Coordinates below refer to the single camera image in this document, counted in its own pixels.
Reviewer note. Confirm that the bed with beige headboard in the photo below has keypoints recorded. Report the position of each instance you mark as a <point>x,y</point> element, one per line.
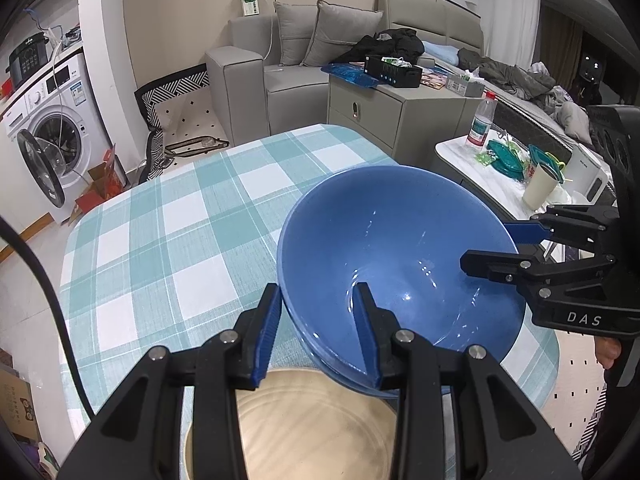
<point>430,15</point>

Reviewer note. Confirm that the black pressure cooker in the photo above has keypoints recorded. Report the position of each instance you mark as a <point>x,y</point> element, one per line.
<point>27,60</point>

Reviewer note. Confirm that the grey sofa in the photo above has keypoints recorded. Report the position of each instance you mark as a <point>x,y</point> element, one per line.
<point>240,95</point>

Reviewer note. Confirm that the clear water bottle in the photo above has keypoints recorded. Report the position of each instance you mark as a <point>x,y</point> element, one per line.
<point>481,127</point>

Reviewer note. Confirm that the grey cushion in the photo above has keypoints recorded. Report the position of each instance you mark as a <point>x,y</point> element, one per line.
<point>295,35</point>
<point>342,35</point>

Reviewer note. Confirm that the grey clothes pile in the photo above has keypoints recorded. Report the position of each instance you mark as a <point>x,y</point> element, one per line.
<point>510,75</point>

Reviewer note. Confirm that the grey bedside cabinet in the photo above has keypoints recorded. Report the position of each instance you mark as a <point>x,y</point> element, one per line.
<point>380,115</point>

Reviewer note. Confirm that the cream cup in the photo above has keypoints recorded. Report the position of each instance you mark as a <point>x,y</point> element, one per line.
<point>540,190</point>

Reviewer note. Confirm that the tissue box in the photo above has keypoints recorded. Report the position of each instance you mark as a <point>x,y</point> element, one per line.
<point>465,85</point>

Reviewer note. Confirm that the person's right forearm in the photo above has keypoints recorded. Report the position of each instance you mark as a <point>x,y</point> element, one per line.
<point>615,430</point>

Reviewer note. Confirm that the white washing machine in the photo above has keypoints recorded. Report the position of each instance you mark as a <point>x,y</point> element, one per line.
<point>60,125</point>

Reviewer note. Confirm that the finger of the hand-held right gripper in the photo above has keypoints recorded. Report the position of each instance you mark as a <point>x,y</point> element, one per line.
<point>575,225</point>
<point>500,265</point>

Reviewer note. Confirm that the white dotted floor mat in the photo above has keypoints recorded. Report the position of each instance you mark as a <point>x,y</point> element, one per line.
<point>580,390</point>

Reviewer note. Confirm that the teal food container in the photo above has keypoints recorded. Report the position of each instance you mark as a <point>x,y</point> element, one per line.
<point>547,160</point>
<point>507,162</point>

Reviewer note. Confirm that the black jacket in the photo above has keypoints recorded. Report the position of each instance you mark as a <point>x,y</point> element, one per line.
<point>385,45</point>

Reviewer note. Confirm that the brown cardboard box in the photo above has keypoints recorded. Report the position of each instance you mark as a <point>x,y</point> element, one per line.
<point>17,400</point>

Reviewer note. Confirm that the red cardboard box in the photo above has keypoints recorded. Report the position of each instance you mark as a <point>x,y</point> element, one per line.
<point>100,185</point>

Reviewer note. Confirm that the cream plate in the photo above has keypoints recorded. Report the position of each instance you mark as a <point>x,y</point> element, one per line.
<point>310,435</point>

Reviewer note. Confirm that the black white patterned pet bed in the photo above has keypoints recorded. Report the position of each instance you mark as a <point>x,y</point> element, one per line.
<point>185,110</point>

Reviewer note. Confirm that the clothes hanger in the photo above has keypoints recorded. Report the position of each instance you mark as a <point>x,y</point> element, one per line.
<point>195,144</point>

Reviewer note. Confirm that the blue tray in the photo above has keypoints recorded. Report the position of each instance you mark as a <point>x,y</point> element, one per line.
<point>347,75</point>

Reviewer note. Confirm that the green slipper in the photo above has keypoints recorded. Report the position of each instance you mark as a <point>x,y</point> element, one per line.
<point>49,460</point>

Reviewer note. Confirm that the green packet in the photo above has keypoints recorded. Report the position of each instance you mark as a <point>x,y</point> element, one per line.
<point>484,159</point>

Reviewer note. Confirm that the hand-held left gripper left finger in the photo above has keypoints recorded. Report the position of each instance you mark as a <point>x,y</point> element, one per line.
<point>264,336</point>

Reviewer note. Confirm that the blue bowl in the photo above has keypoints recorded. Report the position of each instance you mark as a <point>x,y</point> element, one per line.
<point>335,375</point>
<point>400,240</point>

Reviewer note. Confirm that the teal checkered tablecloth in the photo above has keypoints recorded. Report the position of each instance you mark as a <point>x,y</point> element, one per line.
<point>165,260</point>

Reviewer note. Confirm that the white side table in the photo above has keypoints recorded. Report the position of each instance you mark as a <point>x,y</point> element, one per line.
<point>455,152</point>

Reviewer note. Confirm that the white kettle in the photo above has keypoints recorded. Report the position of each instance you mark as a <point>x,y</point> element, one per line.
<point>590,172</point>

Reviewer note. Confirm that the person's right hand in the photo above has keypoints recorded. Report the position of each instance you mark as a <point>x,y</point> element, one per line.
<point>607,352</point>

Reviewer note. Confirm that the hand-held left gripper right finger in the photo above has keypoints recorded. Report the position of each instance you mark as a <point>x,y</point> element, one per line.
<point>367,336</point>

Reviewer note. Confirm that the black box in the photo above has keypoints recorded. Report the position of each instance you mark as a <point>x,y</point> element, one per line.
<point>392,74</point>

